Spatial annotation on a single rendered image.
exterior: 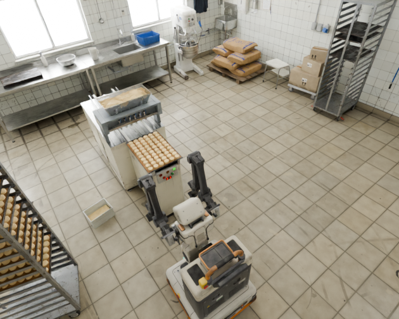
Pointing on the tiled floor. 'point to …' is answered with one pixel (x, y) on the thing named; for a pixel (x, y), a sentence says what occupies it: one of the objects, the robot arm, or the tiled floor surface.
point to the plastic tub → (99, 212)
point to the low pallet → (234, 74)
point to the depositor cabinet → (120, 154)
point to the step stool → (278, 68)
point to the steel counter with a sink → (80, 64)
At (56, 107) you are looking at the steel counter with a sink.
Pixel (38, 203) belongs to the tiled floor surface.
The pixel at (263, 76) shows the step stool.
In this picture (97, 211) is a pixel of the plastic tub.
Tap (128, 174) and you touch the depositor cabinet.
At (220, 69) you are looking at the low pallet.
